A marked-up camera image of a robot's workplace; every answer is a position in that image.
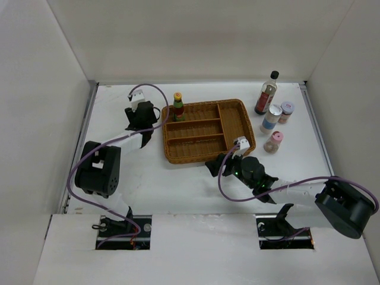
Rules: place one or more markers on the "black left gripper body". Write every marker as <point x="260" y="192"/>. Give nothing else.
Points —
<point x="132" y="115"/>

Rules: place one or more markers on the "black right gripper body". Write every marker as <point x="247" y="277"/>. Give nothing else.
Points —
<point x="237" y="170"/>

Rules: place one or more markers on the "green label chili sauce bottle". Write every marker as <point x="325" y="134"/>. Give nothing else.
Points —
<point x="178" y="108"/>

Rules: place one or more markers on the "blue label silver cap jar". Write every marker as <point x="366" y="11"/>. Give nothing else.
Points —
<point x="271" y="118"/>

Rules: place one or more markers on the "tall red label sauce bottle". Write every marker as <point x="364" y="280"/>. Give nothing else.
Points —
<point x="267" y="93"/>

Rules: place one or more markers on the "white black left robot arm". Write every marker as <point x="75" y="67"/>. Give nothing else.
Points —
<point x="99" y="173"/>

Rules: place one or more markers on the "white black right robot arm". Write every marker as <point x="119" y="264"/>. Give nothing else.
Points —
<point x="322" y="201"/>

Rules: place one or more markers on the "pink cap spice jar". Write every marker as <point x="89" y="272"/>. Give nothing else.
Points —
<point x="273" y="143"/>

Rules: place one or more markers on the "brown wicker divided basket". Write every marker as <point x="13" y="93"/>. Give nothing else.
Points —
<point x="209" y="129"/>

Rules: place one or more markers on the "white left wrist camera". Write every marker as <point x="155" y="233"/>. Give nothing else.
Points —
<point x="135" y="98"/>

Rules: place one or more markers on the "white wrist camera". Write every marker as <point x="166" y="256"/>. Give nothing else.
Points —
<point x="135" y="98"/>
<point x="242" y="145"/>

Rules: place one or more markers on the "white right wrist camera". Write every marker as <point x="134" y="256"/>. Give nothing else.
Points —
<point x="242" y="145"/>

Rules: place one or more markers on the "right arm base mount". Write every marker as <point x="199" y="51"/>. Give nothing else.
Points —
<point x="275" y="233"/>

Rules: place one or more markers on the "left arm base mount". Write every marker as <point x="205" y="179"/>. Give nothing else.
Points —
<point x="121" y="235"/>

